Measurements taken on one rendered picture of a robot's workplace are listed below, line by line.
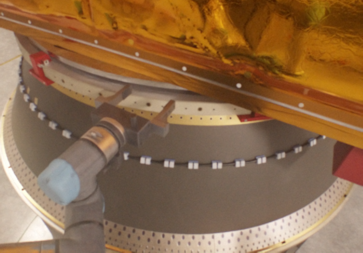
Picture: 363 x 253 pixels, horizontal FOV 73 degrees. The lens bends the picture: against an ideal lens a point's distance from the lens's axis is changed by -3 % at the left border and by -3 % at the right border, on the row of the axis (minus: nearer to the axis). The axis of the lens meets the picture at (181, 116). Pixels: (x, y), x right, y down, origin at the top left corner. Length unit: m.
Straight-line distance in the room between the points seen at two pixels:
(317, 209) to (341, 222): 1.64
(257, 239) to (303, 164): 0.34
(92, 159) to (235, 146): 0.52
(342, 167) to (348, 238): 2.05
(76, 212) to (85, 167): 0.10
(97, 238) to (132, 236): 0.52
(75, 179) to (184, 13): 0.41
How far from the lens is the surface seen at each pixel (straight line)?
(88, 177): 0.51
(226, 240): 1.06
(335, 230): 2.82
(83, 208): 0.55
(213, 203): 0.96
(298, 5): 0.52
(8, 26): 1.23
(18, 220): 2.74
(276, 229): 1.14
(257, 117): 0.81
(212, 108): 0.76
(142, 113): 0.84
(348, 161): 0.81
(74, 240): 0.53
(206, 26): 0.59
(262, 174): 0.98
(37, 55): 1.00
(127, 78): 0.80
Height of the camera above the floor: 2.17
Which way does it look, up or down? 41 degrees down
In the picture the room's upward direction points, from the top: 4 degrees clockwise
